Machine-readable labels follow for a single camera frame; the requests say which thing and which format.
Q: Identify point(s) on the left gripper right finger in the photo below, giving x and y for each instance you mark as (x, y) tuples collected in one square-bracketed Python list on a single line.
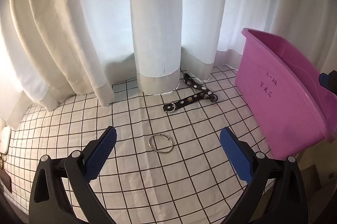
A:
[(287, 202)]

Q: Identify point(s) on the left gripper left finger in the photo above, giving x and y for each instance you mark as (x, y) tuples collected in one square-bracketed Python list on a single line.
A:
[(49, 202)]

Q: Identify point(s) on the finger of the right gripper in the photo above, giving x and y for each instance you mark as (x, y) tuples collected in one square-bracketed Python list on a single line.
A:
[(324, 81)]

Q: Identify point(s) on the pink plastic bin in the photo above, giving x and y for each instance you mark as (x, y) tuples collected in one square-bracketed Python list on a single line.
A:
[(282, 89)]

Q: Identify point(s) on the white device at edge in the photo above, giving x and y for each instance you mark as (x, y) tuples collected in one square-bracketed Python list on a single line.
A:
[(5, 140)]

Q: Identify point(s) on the white grid bedsheet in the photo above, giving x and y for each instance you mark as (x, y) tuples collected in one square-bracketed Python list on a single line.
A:
[(165, 167)]

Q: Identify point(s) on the white curtain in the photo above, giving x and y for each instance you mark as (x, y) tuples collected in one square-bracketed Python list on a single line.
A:
[(54, 49)]

